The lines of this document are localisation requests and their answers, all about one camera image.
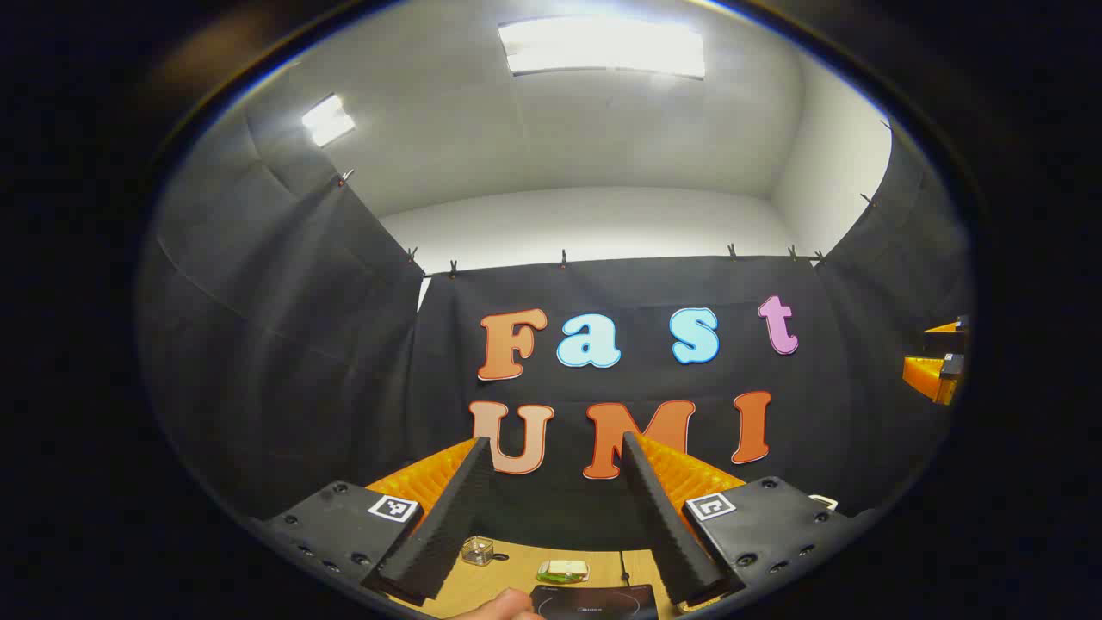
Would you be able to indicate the white toaster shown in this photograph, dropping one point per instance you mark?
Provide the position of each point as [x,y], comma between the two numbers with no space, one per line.
[814,499]

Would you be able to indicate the small ceiling light panel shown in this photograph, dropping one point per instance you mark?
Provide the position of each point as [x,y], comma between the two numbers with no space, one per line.
[327,119]

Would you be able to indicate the large ceiling light panel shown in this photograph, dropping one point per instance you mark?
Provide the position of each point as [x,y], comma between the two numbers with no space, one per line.
[603,47]

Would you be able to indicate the black induction cooktop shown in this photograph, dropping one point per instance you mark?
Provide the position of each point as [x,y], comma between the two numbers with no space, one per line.
[603,603]

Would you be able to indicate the sandwich with lettuce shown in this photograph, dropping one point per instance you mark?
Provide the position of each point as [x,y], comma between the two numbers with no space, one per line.
[564,568]

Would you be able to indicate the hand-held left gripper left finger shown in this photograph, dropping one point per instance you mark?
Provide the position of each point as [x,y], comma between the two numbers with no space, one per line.
[448,525]

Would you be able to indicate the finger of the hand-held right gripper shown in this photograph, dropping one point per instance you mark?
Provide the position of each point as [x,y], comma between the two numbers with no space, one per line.
[928,377]
[945,327]

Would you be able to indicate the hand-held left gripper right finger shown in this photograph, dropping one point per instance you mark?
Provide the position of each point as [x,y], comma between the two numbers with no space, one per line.
[667,525]

